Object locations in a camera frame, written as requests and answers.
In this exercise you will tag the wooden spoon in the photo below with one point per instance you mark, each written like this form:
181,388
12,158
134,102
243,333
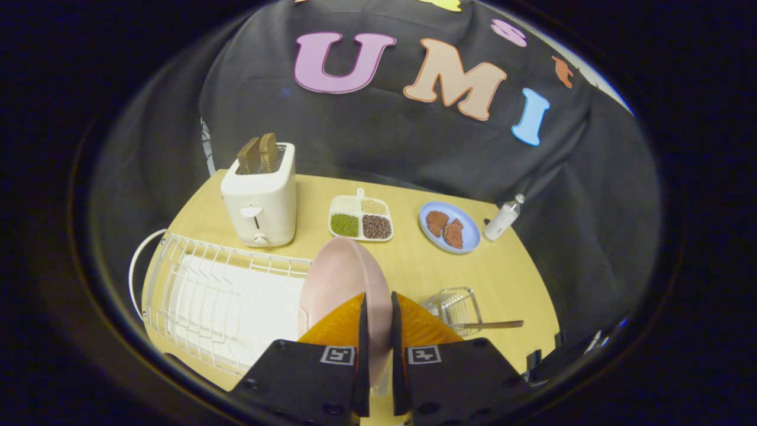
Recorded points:
491,325

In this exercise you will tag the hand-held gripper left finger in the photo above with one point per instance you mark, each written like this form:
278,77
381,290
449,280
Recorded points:
362,331

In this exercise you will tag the pink plate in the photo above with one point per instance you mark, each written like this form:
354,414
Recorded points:
343,278

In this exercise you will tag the brown toast slice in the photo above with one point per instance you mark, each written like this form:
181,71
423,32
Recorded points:
249,157
269,151

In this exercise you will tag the black backdrop cloth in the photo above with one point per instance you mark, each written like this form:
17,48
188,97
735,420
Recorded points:
390,136

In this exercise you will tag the white divided grain tray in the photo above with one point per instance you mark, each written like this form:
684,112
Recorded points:
361,218

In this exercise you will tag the blue plate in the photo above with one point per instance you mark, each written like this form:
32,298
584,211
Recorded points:
450,228

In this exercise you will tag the brown meat piece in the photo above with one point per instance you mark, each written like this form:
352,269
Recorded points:
436,222
454,234

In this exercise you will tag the white toaster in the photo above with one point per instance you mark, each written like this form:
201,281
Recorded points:
260,201

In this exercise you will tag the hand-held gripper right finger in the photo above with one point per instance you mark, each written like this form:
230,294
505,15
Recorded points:
396,331

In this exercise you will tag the small white bottle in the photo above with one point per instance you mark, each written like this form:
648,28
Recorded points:
502,218

